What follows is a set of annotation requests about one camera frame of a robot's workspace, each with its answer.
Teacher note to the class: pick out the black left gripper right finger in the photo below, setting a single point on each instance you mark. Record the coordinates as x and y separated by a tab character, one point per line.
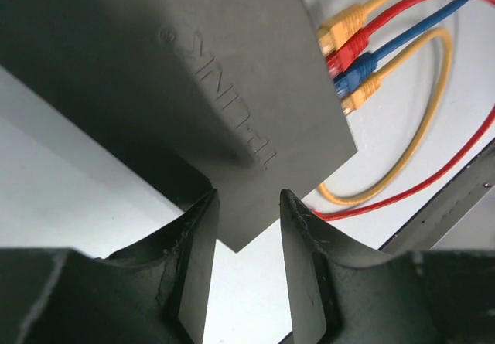
342	291

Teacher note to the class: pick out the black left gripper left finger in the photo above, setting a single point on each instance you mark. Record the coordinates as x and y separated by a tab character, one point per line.
155	290

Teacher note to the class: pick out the yellow cable long loop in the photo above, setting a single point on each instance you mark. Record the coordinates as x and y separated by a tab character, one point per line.
355	100

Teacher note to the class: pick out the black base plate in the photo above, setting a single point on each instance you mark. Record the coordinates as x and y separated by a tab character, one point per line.
446	208

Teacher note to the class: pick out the black network switch box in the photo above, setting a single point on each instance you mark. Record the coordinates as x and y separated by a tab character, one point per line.
236	88

